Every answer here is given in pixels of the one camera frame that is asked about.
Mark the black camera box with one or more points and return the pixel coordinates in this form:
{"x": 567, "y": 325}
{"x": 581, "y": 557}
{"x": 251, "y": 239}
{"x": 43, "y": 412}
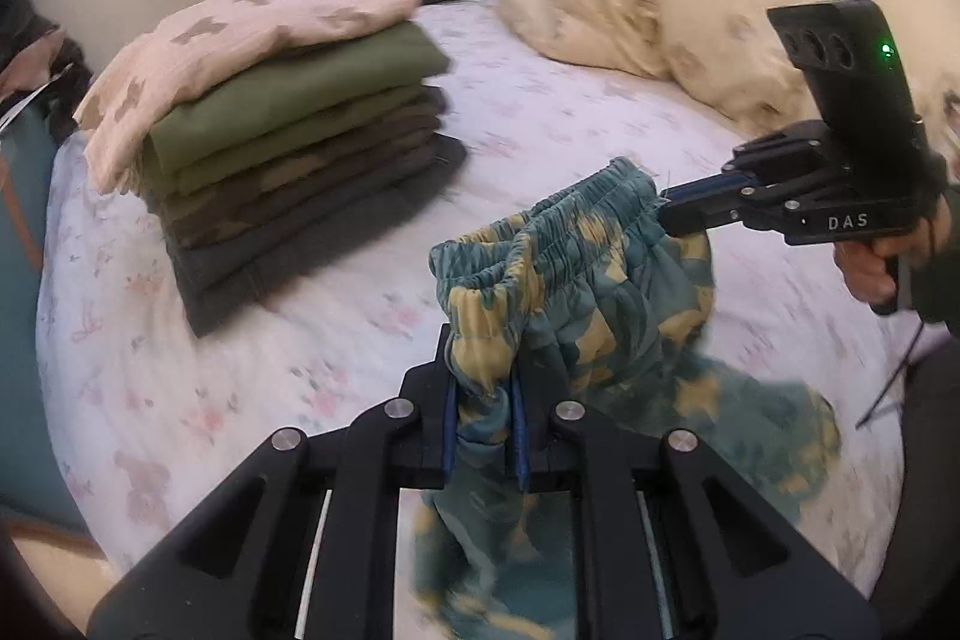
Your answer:
{"x": 853, "y": 69}

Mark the cream crumpled duvet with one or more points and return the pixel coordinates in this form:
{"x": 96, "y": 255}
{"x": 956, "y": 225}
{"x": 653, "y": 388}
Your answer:
{"x": 620, "y": 35}

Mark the camouflage folded pants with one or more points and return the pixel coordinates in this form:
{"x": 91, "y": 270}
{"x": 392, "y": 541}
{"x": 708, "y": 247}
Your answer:
{"x": 247, "y": 186}

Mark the dark grey folded pants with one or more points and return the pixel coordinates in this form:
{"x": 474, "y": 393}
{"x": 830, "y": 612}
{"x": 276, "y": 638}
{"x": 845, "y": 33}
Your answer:
{"x": 216, "y": 281}

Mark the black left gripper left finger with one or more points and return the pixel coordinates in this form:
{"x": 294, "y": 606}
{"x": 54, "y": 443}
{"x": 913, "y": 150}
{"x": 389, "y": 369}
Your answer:
{"x": 300, "y": 540}

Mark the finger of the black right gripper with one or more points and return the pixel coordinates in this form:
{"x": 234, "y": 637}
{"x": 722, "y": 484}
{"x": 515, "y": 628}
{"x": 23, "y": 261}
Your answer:
{"x": 717, "y": 186}
{"x": 684, "y": 216}

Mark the pink patterned folded garment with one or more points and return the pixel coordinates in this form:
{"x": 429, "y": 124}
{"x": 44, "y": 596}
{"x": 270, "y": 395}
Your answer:
{"x": 196, "y": 49}

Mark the person's right hand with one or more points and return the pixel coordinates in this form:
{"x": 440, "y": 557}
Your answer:
{"x": 863, "y": 265}

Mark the cream pillow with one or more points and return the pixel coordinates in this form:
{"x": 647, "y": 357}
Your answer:
{"x": 725, "y": 54}

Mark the teal yellow patterned pants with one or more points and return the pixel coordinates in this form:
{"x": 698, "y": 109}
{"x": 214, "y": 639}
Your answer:
{"x": 589, "y": 279}

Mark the olive green folded pants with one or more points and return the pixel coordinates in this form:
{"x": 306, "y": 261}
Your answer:
{"x": 280, "y": 92}

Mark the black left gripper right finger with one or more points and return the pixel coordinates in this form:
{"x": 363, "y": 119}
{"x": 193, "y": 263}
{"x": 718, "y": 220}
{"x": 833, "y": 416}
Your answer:
{"x": 669, "y": 541}

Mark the white floral bed sheet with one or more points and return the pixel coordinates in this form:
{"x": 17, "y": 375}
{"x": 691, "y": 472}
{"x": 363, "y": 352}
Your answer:
{"x": 146, "y": 418}

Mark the teal bed frame side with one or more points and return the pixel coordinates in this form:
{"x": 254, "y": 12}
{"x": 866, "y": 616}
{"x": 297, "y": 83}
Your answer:
{"x": 33, "y": 490}

